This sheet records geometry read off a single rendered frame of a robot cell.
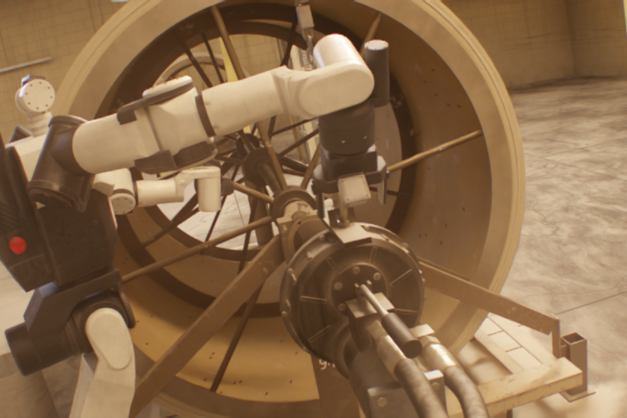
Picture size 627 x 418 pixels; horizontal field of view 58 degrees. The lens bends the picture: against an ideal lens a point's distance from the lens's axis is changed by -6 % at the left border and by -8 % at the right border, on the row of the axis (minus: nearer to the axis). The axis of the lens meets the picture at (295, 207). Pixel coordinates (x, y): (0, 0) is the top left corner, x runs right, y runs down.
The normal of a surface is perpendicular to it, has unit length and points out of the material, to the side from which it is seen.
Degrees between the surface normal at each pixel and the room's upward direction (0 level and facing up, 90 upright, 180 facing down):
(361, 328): 90
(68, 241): 100
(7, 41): 90
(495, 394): 0
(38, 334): 90
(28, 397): 90
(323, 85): 115
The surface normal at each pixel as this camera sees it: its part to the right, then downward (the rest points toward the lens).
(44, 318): 0.49, 0.12
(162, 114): -0.62, 0.43
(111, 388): 0.30, 0.50
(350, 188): 0.02, -0.37
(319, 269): 0.15, 0.21
